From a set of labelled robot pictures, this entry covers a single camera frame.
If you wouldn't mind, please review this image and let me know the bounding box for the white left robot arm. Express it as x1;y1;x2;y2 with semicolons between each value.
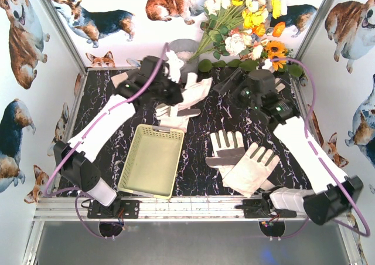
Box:
54;50;184;207

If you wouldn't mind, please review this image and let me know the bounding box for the white grey glove back right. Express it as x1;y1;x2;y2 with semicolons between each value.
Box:
275;77;285;93

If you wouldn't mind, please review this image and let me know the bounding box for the artificial flower bouquet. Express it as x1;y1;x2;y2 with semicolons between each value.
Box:
191;0;301;72

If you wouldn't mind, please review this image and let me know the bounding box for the white glove front centre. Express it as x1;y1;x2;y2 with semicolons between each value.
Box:
206;130;246;168

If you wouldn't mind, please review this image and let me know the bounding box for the white glove front right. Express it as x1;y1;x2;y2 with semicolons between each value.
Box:
222;142;279;198

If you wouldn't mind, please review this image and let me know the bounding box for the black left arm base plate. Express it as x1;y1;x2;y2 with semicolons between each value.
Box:
87;200;140;219

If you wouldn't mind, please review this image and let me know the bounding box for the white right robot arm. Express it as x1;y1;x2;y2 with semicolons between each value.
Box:
214;68;363;225

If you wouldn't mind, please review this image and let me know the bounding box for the pale green storage basket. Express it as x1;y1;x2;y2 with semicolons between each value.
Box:
118;124;185;200

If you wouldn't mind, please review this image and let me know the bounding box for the white grey work glove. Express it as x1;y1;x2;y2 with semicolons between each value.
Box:
155;73;213;133

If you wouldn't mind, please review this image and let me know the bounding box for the white grey glove back left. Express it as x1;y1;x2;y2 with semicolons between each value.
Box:
111;72;128;89

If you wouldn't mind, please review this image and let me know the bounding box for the grey metal bucket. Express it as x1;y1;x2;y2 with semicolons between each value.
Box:
169;39;199;78

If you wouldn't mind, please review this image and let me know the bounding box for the aluminium front frame rail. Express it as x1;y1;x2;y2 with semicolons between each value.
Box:
32;195;351;222

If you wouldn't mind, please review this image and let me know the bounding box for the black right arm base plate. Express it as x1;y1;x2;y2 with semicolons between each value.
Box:
234;199;297;218

